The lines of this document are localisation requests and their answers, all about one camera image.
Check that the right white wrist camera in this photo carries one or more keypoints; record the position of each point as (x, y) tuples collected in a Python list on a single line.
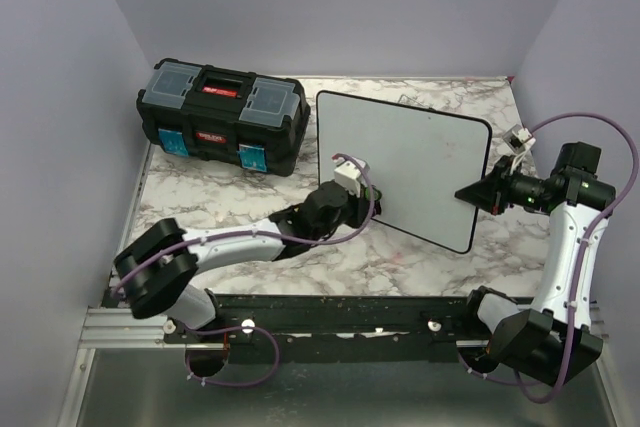
[(520, 140)]

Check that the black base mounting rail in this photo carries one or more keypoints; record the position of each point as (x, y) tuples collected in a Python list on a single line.
[(256, 329)]

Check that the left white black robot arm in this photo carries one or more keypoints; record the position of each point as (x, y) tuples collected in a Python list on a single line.
[(155, 271)]

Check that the white dry-erase whiteboard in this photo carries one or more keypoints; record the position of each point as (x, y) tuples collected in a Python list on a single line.
[(417, 159)]

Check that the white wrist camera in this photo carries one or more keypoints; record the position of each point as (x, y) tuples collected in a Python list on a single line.
[(520, 140), (348, 174)]

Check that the green black whiteboard eraser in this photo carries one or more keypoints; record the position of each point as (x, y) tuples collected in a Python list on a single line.
[(375, 196)]

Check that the aluminium extrusion frame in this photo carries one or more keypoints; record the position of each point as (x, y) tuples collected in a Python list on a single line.
[(133, 378)]

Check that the black plastic toolbox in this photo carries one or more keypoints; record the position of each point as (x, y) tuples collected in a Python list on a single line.
[(254, 121)]

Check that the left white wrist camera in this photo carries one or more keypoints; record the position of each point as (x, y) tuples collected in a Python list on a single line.
[(348, 174)]

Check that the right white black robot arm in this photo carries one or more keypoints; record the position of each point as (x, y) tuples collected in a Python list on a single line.
[(552, 337)]

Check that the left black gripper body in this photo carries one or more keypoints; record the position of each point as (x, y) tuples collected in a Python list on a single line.
[(352, 213)]

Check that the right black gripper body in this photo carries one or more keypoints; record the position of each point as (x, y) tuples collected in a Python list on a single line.
[(524, 190)]

